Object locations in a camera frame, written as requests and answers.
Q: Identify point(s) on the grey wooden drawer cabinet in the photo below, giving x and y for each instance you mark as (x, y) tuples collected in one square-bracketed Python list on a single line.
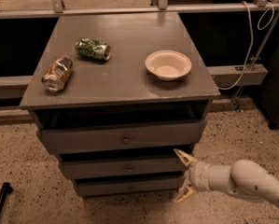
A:
[(119, 91)]

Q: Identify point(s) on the grey metal rail frame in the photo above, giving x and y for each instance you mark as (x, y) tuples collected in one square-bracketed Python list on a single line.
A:
[(120, 8)]

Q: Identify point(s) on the crushed green soda can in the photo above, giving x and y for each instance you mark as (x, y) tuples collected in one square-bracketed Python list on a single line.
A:
[(93, 49)]

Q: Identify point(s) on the grey bottom drawer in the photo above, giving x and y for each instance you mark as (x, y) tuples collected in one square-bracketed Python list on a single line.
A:
[(153, 183)]

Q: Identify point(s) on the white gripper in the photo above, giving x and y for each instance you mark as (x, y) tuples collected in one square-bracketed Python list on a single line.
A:
[(199, 175)]

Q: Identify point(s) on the thin metal diagonal rod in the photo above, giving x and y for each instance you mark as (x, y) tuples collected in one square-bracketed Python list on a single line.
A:
[(249, 61)]

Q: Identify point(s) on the grey top drawer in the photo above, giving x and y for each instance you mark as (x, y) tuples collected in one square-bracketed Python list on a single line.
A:
[(117, 137)]

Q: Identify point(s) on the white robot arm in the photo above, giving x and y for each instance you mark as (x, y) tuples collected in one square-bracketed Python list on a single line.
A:
[(244, 179)]

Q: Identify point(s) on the grey drawer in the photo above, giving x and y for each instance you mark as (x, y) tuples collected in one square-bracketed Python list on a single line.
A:
[(123, 166), (153, 183), (117, 137)]

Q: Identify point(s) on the crushed orange soda can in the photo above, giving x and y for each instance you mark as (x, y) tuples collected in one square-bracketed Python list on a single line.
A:
[(58, 74)]

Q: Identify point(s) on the black bar on floor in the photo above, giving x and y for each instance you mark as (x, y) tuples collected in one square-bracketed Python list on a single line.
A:
[(4, 191)]

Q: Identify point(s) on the white paper bowl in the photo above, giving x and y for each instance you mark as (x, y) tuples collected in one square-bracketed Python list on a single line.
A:
[(168, 65)]

